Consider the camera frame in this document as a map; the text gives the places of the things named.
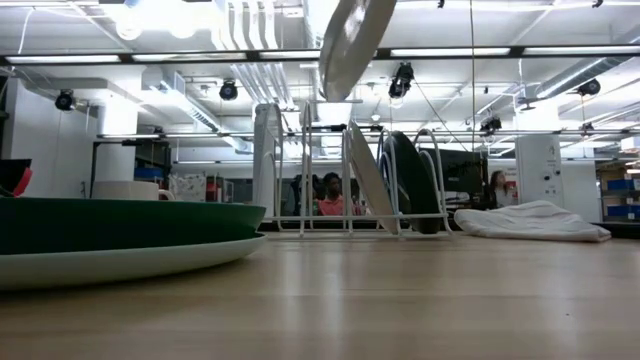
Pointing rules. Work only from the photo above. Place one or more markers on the silver ventilation duct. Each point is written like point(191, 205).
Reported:
point(580, 72)

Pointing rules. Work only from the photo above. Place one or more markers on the black ceiling camera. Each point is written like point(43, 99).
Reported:
point(401, 82)
point(65, 100)
point(228, 91)
point(589, 87)
point(491, 125)

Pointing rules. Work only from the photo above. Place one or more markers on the blue plate with white rim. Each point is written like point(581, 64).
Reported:
point(350, 55)

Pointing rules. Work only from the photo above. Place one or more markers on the black shelf frame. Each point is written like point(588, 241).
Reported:
point(93, 170)

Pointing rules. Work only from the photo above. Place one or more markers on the light green plate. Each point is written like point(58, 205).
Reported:
point(125, 265)

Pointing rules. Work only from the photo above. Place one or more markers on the black computer monitor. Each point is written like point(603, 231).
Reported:
point(460, 172)

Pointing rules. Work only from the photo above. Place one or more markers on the white crumpled cloth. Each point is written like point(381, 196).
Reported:
point(530, 222)

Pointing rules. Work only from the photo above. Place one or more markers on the black object with red part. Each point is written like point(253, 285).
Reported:
point(15, 175)

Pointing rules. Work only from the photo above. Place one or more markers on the white mug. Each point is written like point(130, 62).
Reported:
point(125, 190)

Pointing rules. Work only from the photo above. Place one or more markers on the long ceiling light strip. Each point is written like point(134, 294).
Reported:
point(200, 56)
point(60, 59)
point(580, 50)
point(450, 51)

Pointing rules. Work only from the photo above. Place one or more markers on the dark green plate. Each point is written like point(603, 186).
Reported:
point(125, 225)

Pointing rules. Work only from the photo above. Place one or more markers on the white cabinet with knobs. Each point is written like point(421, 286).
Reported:
point(537, 170)

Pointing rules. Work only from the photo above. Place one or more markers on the black table edge frame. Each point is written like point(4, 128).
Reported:
point(620, 230)

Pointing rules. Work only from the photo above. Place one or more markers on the white printed sheet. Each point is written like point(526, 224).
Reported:
point(187, 187)

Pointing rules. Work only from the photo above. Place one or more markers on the red cart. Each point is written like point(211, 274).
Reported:
point(214, 192)

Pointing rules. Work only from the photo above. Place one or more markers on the blue storage bin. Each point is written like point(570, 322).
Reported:
point(621, 184)
point(149, 173)
point(622, 210)

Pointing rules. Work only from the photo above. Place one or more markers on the storage shelf unit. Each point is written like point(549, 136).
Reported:
point(602, 195)

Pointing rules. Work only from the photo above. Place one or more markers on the pale grey plate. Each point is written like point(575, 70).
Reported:
point(370, 180)

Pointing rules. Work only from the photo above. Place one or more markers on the person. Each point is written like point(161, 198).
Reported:
point(500, 192)
point(331, 202)

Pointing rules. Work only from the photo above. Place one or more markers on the dark charcoal plate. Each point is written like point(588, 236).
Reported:
point(417, 185)

